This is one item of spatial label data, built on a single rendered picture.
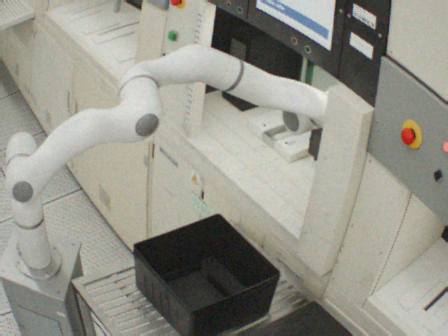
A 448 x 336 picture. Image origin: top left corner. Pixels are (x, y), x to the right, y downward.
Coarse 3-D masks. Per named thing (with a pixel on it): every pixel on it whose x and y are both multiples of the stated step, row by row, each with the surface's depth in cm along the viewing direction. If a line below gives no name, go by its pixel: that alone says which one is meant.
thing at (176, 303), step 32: (192, 224) 184; (224, 224) 187; (160, 256) 183; (192, 256) 192; (224, 256) 192; (256, 256) 178; (160, 288) 168; (192, 288) 186; (224, 288) 183; (256, 288) 168; (192, 320) 161; (224, 320) 169
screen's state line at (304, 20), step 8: (264, 0) 168; (272, 0) 165; (280, 8) 164; (288, 8) 161; (288, 16) 162; (296, 16) 160; (304, 16) 157; (304, 24) 159; (312, 24) 156; (320, 24) 154; (320, 32) 155; (328, 32) 153
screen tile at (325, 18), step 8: (296, 0) 157; (304, 0) 155; (320, 0) 149; (328, 0) 147; (304, 8) 156; (312, 8) 153; (320, 8) 151; (328, 8) 148; (320, 16) 152; (328, 16) 150; (328, 24) 151
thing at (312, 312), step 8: (312, 304) 171; (296, 312) 169; (304, 312) 169; (312, 312) 169; (320, 312) 169; (280, 320) 166; (288, 320) 166; (296, 320) 166; (304, 320) 166; (312, 320) 166; (320, 320) 166; (328, 320) 166; (336, 320) 166; (264, 328) 163; (272, 328) 163; (280, 328) 163; (288, 328) 163; (296, 328) 163; (304, 328) 163; (312, 328) 163; (320, 328) 163; (328, 328) 163; (336, 328) 163; (344, 328) 163
